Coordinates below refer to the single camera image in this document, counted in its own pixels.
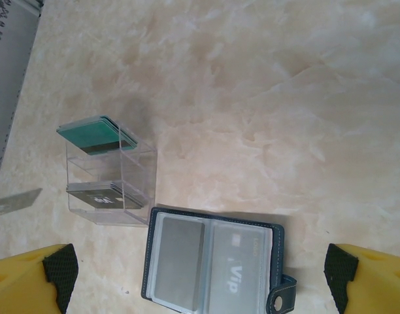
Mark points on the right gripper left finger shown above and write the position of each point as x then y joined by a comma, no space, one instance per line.
20,284

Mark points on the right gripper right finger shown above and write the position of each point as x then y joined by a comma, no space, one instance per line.
376,288

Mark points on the dark blue card holder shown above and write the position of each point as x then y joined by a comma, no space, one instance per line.
277,245

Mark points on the dark grey VIP card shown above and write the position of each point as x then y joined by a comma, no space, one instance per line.
239,261

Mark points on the dark grey card stack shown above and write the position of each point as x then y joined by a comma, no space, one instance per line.
89,196

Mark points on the clear acrylic card box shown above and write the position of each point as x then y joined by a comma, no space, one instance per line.
98,170

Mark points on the green card stack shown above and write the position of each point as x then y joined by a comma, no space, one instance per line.
89,134

